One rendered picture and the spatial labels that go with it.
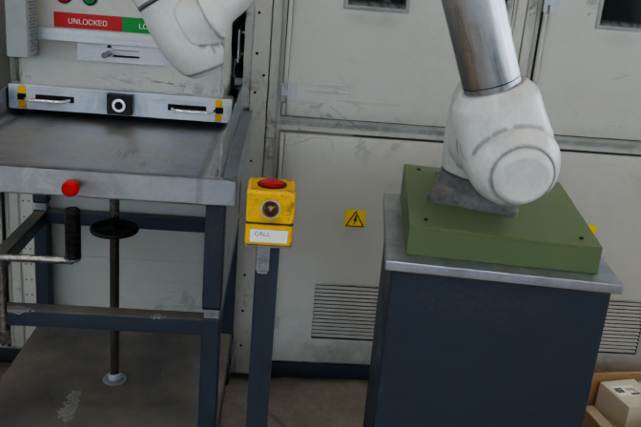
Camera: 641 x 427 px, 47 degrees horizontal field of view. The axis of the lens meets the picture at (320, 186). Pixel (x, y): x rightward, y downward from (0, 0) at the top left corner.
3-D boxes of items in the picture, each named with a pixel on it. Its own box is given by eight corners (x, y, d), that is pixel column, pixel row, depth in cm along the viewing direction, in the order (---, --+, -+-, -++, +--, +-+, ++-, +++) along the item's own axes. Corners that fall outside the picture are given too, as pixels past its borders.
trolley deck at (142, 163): (235, 207, 145) (237, 177, 143) (-90, 186, 141) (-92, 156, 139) (251, 131, 210) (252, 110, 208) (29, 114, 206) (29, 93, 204)
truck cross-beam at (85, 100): (231, 123, 182) (232, 99, 181) (9, 108, 179) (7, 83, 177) (233, 119, 187) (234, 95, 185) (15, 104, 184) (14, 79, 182)
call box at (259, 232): (291, 250, 124) (296, 192, 121) (243, 247, 123) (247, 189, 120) (291, 233, 131) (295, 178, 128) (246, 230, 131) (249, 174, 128)
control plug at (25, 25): (28, 58, 166) (25, -22, 161) (6, 56, 166) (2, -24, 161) (39, 54, 173) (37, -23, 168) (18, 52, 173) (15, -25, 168)
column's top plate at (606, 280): (565, 217, 176) (566, 209, 175) (623, 294, 134) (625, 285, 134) (382, 199, 178) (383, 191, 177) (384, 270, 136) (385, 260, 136)
